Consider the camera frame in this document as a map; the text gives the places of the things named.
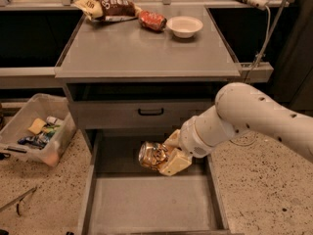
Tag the clear plastic bin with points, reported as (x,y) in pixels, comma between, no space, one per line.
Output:
(39,106)

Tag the closed grey top drawer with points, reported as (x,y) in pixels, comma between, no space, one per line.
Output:
(135,114)

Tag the white small can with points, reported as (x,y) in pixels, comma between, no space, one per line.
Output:
(54,120)

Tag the brown chip bag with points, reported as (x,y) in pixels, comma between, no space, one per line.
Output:
(111,11)

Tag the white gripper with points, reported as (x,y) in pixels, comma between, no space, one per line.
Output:
(190,140)

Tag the yellow sponge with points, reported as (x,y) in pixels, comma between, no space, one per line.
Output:
(37,126)

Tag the white paper bowl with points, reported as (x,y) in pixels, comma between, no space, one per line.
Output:
(184,27)

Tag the open grey middle drawer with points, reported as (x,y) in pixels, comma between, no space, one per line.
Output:
(123,198)

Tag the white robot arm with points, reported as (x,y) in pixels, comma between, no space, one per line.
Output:
(238,109)

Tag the blue snack packet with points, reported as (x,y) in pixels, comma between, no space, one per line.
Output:
(39,141)

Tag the grey drawer cabinet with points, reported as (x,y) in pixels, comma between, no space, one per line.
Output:
(125,62)

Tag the red soda can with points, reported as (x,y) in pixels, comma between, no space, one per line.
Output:
(152,20)

